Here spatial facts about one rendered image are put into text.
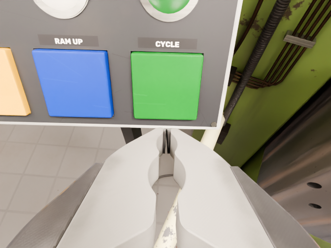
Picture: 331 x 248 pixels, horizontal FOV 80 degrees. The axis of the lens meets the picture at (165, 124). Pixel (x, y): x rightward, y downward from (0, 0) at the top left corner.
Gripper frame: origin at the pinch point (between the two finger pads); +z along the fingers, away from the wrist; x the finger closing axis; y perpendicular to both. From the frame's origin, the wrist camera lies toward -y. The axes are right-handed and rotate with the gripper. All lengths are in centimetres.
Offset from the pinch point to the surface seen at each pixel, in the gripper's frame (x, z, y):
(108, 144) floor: -36, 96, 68
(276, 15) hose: 19.9, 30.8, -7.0
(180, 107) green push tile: 1.6, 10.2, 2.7
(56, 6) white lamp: -10.4, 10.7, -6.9
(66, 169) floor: -58, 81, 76
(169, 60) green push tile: 0.2, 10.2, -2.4
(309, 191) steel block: 32.1, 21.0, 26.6
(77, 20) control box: -8.9, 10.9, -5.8
